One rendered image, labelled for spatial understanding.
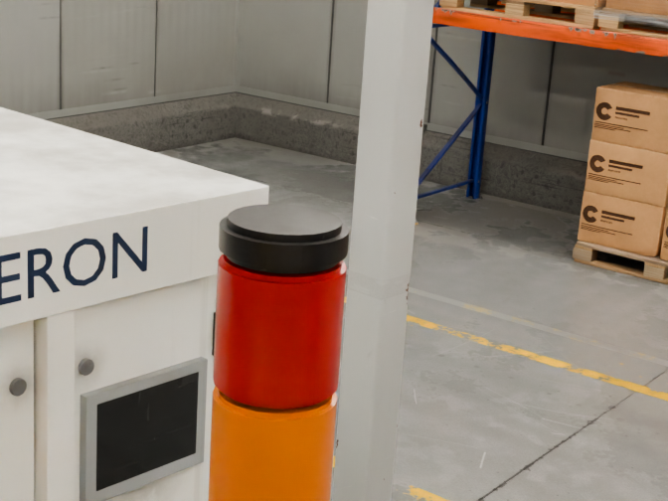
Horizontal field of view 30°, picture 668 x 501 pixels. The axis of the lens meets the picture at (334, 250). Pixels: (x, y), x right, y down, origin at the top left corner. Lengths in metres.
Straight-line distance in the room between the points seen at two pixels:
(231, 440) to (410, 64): 2.59
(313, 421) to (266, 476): 0.03
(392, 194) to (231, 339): 2.62
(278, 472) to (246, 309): 0.07
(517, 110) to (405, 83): 7.38
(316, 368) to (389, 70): 2.58
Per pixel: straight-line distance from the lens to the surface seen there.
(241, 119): 11.95
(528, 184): 10.28
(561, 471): 5.71
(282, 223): 0.47
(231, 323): 0.47
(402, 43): 3.02
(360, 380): 3.27
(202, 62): 11.74
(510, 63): 10.41
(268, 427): 0.48
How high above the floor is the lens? 2.47
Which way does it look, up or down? 17 degrees down
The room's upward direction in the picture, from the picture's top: 4 degrees clockwise
